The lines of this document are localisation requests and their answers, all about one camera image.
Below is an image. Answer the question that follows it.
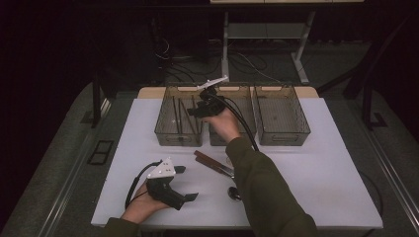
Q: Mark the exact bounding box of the thin black cable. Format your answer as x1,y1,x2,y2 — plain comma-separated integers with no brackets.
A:
359,171,385,219

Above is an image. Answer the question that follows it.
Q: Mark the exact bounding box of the wooden-handled fork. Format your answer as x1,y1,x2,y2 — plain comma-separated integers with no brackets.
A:
195,157,235,181

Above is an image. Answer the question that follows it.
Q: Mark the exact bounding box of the person's left hand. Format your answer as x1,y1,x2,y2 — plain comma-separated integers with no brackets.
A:
121,182,172,225

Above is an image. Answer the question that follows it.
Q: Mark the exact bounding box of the black metal stand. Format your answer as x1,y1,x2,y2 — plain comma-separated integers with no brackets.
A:
317,13,419,131

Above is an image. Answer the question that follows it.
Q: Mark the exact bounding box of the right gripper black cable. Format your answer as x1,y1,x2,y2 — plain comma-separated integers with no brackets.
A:
206,92,260,152

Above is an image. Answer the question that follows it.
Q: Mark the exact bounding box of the smoky transparent plastic bin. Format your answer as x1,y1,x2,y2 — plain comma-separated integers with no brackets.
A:
209,84,257,147
153,84,207,148
252,84,311,147

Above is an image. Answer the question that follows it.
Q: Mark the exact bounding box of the wooden-handled knife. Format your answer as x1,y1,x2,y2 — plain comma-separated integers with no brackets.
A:
193,150,235,176

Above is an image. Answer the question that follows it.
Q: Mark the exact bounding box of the person's right hand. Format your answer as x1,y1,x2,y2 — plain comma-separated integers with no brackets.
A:
201,108,242,144

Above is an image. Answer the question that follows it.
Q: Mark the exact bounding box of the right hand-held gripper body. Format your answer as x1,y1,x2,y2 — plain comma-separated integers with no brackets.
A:
196,74,230,119

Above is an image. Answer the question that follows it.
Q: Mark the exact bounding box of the tangle of black floor cables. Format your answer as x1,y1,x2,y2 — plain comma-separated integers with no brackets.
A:
152,36,285,85

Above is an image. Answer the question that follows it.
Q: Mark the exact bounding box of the metal floor rail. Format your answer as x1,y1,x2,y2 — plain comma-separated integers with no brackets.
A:
362,127,419,228
36,98,112,237

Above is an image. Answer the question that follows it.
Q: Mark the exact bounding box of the black rectangular floor frame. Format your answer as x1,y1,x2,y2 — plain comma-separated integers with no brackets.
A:
87,139,115,166

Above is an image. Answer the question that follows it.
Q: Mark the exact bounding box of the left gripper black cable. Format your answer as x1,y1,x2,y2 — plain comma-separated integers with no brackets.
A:
124,159,163,210

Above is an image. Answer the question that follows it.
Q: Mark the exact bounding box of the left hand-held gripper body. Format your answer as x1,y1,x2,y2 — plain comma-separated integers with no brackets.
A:
145,156,187,211

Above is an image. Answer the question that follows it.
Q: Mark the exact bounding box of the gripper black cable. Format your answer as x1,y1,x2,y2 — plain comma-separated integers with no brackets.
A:
206,92,260,152
124,159,163,210

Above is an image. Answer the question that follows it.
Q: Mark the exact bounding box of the white metal-legged desk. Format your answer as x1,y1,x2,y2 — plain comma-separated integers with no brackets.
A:
209,0,365,85

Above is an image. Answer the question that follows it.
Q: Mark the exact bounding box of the metal spoon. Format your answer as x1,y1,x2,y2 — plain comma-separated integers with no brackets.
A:
227,186,243,202

